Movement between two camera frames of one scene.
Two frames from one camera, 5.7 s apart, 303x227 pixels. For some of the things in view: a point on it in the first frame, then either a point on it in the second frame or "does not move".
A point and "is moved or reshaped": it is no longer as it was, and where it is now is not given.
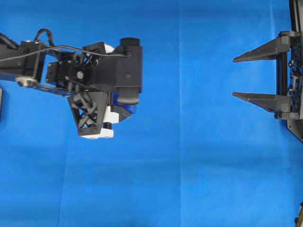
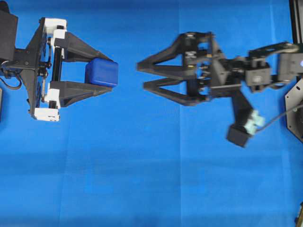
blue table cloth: (195, 154) does not move
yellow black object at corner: (298, 220) does not move
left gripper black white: (75, 77) → (40, 65)
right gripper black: (289, 99) → (203, 67)
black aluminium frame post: (296, 8) does not move
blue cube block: (130, 108) is moved or reshaped
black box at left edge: (1, 109) does not move
